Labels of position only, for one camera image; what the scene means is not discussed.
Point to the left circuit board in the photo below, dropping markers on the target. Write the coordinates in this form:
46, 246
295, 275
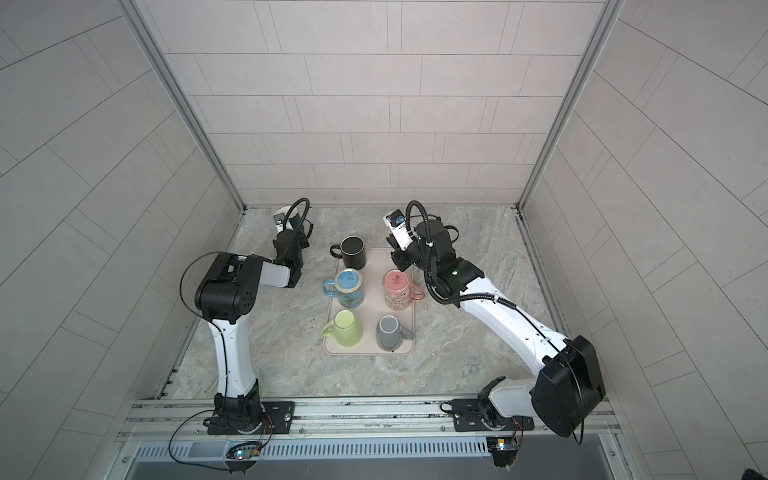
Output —
246, 451

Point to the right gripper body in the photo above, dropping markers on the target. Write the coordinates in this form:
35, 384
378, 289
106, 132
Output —
407, 258

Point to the pink patterned mug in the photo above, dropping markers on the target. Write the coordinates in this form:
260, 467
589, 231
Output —
400, 291

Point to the grey mug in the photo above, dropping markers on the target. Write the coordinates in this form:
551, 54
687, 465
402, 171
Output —
390, 333

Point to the dark green mug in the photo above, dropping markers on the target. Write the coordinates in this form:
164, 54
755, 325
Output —
294, 222

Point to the beige tray mat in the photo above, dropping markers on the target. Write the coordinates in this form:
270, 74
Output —
373, 309

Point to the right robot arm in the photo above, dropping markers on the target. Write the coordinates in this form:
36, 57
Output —
568, 381

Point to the right circuit board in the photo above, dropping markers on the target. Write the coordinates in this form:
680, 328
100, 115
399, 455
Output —
503, 450

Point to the aluminium mounting rail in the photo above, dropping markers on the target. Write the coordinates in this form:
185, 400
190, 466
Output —
314, 417

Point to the circuit board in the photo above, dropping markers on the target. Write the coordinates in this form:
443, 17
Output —
246, 451
503, 450

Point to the blue patterned mug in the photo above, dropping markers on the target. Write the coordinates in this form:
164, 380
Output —
346, 287

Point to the black mug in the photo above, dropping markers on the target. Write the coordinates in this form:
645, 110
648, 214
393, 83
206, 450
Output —
351, 251

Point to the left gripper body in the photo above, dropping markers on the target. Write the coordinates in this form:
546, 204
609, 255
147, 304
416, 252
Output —
301, 242

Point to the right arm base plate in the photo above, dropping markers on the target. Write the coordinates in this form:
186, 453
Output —
472, 415

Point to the corner metal profile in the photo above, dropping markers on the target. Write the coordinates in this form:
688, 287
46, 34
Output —
157, 60
605, 22

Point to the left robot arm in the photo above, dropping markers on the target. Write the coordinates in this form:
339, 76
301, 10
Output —
225, 298

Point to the right corner metal profile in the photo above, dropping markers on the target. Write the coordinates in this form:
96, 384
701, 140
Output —
605, 22

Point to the left corner metal profile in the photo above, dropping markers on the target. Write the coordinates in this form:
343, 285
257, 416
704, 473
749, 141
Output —
157, 60

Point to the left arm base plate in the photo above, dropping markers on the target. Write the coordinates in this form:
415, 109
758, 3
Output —
276, 415

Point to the light green mug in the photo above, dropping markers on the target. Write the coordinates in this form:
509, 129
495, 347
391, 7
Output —
344, 328

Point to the white ventilation grille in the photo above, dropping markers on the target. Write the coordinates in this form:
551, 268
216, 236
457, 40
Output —
320, 448

